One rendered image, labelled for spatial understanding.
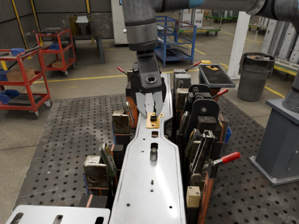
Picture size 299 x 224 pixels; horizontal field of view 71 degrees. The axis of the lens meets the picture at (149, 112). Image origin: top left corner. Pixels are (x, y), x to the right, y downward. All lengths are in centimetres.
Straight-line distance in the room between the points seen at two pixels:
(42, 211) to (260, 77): 345
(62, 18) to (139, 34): 785
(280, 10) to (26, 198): 128
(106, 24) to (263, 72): 597
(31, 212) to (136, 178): 33
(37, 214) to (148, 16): 63
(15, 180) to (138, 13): 219
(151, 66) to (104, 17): 777
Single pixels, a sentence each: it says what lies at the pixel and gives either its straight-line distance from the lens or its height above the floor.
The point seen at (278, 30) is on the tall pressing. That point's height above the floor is 89.
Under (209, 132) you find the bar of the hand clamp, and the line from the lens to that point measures 63.
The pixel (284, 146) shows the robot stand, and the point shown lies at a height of 93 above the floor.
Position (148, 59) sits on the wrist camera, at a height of 143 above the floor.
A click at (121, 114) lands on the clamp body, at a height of 104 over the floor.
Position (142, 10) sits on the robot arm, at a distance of 50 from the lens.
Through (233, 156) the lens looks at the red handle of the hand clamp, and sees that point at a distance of 69.
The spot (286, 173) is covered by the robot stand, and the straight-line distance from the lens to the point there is 132.
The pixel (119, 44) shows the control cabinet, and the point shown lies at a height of 9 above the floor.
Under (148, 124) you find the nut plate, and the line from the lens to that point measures 57.
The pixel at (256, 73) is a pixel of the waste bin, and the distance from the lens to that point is 369.
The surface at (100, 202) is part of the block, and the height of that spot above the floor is 98.
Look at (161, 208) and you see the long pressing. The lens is 70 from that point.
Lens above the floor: 156
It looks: 29 degrees down
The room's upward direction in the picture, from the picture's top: straight up
